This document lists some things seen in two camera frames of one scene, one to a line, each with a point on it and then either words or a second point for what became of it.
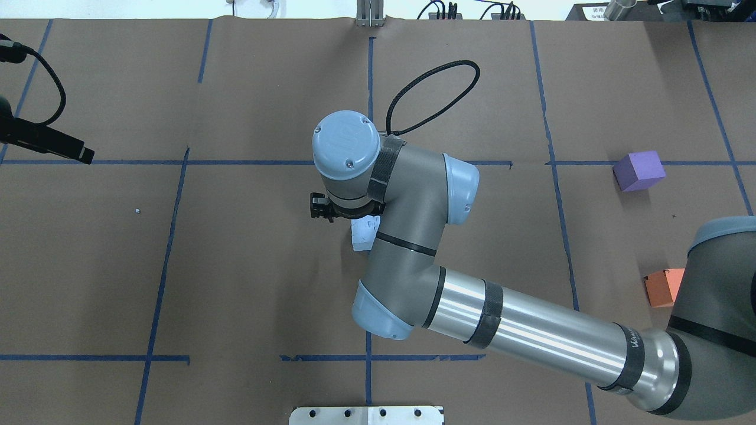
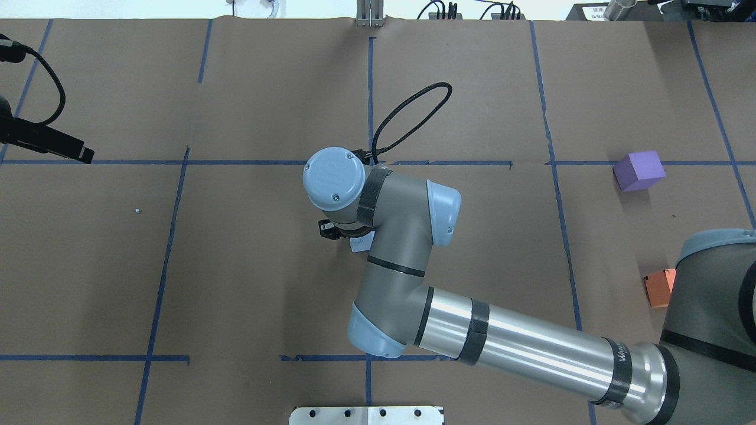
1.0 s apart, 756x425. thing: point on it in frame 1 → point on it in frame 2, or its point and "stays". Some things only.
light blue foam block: [364, 230] stays
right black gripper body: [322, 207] → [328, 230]
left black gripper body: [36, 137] stays
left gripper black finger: [68, 146] stays
